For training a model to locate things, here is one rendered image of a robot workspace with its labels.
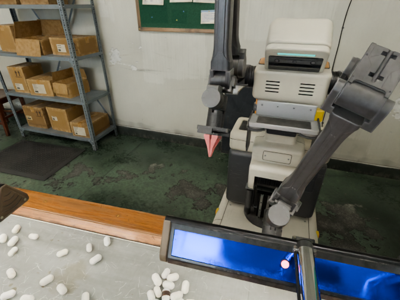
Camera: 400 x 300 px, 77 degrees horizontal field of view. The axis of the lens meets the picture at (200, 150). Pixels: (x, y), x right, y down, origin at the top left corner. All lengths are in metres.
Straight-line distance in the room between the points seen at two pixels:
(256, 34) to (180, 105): 1.04
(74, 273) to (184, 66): 2.16
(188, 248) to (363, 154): 2.50
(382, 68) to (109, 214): 0.90
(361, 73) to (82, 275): 0.87
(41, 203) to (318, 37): 1.16
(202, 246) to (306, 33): 0.76
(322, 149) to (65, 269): 0.79
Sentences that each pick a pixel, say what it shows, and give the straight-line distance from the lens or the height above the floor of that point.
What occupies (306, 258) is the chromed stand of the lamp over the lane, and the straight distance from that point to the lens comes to 0.41.
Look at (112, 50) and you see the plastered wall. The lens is 3.05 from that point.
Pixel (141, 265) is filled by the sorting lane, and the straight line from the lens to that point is 0.87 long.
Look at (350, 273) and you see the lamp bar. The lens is 0.47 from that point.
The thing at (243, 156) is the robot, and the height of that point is 0.66.
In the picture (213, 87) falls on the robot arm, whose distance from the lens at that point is 0.76.
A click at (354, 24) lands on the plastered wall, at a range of 2.46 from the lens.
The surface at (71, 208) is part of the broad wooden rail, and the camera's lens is 1.09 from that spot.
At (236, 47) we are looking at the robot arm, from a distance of 0.93.
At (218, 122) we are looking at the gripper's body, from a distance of 0.81.
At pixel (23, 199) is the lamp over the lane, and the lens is 0.70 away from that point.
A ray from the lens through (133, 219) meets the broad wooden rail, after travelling 0.96.
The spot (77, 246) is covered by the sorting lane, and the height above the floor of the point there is 0.74.
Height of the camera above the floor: 1.43
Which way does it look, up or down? 30 degrees down
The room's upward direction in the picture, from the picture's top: straight up
